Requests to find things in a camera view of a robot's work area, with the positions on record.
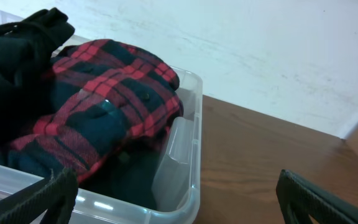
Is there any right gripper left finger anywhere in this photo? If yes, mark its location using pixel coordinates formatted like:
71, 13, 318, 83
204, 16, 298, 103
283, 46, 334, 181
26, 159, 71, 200
0, 168, 78, 224

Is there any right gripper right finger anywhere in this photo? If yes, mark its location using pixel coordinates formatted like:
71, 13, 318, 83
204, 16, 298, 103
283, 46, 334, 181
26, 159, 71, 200
276, 169, 358, 224

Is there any red navy plaid shirt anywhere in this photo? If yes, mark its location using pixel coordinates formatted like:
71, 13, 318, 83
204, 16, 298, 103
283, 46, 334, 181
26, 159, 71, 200
0, 39, 183, 181

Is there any large black garment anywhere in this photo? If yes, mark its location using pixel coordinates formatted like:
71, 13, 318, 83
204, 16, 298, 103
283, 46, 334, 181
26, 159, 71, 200
0, 7, 75, 139

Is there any navy garment with tape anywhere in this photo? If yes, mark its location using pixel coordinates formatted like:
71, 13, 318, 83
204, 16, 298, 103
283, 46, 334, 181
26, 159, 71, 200
80, 147, 160, 209

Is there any clear plastic storage container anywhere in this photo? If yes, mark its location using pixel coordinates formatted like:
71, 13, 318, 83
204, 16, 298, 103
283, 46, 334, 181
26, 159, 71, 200
0, 11, 203, 224

